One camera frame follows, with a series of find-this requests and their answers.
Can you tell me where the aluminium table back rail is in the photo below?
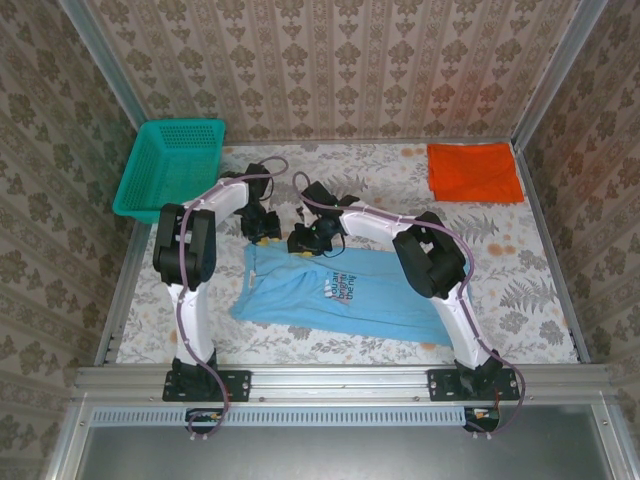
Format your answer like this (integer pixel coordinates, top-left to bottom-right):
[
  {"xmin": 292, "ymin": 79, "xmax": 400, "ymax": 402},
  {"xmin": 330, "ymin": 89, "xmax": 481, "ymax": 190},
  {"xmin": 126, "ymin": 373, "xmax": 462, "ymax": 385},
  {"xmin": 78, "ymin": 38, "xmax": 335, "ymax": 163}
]
[{"xmin": 224, "ymin": 137, "xmax": 517, "ymax": 149}]

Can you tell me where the folded orange t-shirt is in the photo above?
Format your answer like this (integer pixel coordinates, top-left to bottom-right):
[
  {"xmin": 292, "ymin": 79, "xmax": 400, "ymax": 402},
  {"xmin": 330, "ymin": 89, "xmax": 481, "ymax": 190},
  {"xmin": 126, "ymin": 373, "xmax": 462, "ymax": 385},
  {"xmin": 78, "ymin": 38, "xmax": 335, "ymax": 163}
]
[{"xmin": 426, "ymin": 142, "xmax": 526, "ymax": 204}]

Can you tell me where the aluminium mounting rail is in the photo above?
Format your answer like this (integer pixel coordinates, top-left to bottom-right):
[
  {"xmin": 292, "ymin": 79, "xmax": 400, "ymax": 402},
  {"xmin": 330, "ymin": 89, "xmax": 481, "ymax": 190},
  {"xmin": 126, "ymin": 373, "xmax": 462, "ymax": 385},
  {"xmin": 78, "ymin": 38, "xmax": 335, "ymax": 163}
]
[{"xmin": 72, "ymin": 363, "xmax": 614, "ymax": 404}]

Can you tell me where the light blue printed t-shirt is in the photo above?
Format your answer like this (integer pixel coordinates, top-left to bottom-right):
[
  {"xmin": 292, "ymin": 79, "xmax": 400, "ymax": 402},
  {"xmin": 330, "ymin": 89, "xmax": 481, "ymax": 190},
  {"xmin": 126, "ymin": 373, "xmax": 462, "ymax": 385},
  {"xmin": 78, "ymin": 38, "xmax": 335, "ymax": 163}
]
[{"xmin": 228, "ymin": 244, "xmax": 471, "ymax": 347}]

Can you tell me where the white slotted cable duct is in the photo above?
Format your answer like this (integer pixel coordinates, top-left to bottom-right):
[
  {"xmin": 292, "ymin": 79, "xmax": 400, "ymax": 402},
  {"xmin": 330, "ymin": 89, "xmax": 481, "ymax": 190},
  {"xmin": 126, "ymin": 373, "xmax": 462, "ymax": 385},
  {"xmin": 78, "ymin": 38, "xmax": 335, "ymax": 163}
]
[{"xmin": 92, "ymin": 405, "xmax": 469, "ymax": 428}]

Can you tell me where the grey metal panel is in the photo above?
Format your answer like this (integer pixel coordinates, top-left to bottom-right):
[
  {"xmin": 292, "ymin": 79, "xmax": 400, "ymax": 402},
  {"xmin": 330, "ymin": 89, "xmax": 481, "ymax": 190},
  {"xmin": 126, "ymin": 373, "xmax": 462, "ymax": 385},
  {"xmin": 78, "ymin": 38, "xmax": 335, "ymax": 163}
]
[{"xmin": 47, "ymin": 404, "xmax": 640, "ymax": 480}]

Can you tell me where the aluminium frame post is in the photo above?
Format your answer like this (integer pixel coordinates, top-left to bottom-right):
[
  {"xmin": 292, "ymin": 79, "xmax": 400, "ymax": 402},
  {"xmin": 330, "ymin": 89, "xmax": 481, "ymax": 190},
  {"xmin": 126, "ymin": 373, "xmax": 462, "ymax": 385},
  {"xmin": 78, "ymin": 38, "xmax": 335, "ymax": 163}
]
[
  {"xmin": 57, "ymin": 0, "xmax": 166, "ymax": 156},
  {"xmin": 512, "ymin": 0, "xmax": 610, "ymax": 151}
]

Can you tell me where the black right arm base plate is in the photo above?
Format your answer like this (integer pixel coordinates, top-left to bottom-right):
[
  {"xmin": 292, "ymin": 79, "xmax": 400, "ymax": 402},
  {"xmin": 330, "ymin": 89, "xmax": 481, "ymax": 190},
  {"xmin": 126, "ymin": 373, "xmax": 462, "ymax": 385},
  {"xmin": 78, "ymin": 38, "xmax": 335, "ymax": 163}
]
[{"xmin": 427, "ymin": 368, "xmax": 521, "ymax": 403}]

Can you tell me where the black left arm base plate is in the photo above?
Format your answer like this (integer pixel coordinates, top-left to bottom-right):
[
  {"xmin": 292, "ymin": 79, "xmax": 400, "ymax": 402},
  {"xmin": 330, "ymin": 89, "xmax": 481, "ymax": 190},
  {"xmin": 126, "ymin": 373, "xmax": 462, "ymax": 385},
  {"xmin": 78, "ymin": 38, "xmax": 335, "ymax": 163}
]
[{"xmin": 162, "ymin": 369, "xmax": 252, "ymax": 403}]

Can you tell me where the teal plastic basket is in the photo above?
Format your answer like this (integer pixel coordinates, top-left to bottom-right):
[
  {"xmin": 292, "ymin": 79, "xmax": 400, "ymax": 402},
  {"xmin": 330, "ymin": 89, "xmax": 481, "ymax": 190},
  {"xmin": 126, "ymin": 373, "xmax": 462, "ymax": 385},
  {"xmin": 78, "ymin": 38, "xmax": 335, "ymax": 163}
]
[{"xmin": 112, "ymin": 119, "xmax": 229, "ymax": 225}]

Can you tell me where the black cable connector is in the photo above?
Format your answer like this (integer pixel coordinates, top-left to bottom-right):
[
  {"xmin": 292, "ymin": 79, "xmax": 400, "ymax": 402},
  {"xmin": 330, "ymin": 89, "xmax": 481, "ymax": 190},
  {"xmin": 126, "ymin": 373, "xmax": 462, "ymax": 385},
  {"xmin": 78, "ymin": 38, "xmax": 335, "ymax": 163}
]
[
  {"xmin": 185, "ymin": 408, "xmax": 227, "ymax": 434},
  {"xmin": 463, "ymin": 407, "xmax": 501, "ymax": 432}
]

